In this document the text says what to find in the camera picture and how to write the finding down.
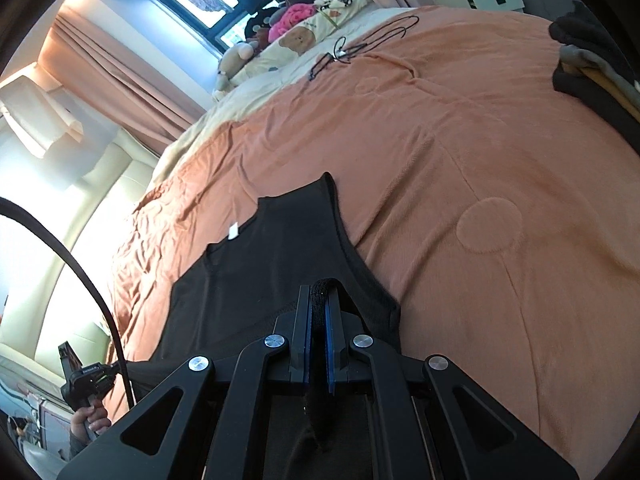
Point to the person's left hand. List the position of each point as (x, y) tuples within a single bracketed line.
[(97, 422)]

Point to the orange blanket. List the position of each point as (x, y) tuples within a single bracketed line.
[(475, 160)]

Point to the white cartoon print pillow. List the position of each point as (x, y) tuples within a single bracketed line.
[(345, 0)]

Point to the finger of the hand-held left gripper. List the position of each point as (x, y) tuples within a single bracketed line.
[(69, 357)]

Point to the cream padded headboard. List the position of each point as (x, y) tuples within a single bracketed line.
[(60, 260)]

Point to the pink plush toy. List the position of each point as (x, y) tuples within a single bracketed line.
[(292, 17)]

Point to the white air conditioner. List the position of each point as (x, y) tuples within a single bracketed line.
[(35, 105)]

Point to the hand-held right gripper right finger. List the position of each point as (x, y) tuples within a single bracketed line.
[(330, 360)]

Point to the dark brown plush toy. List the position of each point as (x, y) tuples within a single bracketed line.
[(260, 27)]

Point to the beige plush toy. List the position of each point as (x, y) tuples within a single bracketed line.
[(235, 60)]

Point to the black folded garment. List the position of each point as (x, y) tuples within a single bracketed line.
[(585, 92)]

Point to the brown folded garment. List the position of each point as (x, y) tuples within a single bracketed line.
[(597, 76)]

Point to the grey folded garment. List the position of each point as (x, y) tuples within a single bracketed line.
[(580, 54)]

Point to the black tank top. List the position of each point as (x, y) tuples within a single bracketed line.
[(260, 270)]

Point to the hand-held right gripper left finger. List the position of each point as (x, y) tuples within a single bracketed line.
[(307, 360)]

